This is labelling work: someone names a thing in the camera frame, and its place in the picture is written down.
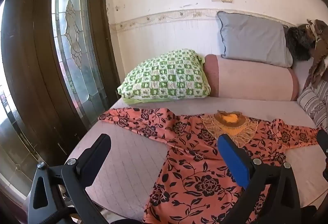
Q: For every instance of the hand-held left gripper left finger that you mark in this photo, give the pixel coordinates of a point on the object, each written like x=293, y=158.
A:
x=96, y=153

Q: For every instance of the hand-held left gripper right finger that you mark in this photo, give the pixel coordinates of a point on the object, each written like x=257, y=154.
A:
x=234, y=160

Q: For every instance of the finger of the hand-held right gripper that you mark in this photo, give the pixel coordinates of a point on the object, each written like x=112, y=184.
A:
x=323, y=142

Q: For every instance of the orange black floral blouse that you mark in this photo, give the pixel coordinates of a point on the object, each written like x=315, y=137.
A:
x=194, y=162

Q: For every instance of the striped floral pillow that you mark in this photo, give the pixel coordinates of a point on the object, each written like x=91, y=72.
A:
x=314, y=103

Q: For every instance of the pink bolster cushion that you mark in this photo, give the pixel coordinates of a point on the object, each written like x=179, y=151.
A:
x=251, y=78

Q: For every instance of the brown patterned cloth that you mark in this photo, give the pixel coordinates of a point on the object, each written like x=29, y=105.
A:
x=319, y=47

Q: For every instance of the dark fuzzy cloth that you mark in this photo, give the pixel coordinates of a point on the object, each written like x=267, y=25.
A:
x=298, y=43

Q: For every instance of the wooden door with stained glass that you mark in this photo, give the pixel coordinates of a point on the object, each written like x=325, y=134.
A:
x=51, y=60

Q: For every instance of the green white checkered pillow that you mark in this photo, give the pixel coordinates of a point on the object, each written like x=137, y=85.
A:
x=166, y=75

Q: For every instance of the grey blue pillow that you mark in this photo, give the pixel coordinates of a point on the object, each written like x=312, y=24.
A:
x=252, y=37

